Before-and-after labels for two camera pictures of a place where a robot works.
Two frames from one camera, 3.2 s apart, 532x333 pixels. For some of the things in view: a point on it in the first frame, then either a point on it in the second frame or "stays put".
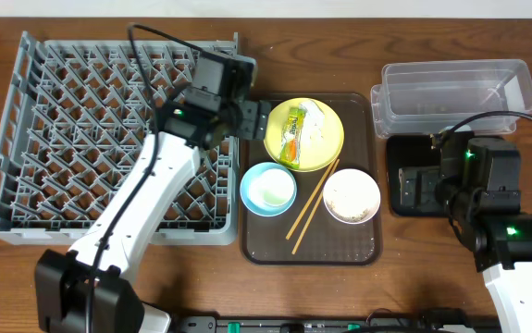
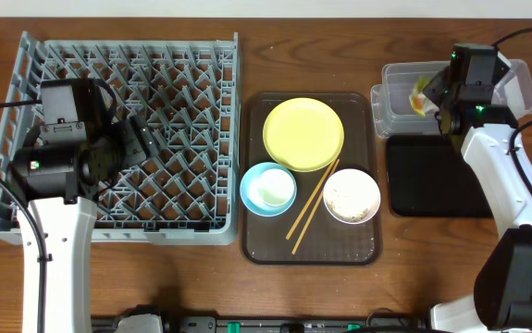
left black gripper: (242, 120) -> (132, 140)
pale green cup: (272, 187) stays put
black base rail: (336, 324) stays put
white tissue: (313, 125) -> (429, 105)
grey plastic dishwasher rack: (73, 114) stays put
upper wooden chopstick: (321, 181) stays put
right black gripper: (432, 183) -> (437, 88)
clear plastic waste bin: (424, 98) stays put
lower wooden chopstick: (315, 206) stays put
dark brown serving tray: (310, 191) stays put
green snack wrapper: (291, 135) -> (417, 98)
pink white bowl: (352, 196) stays put
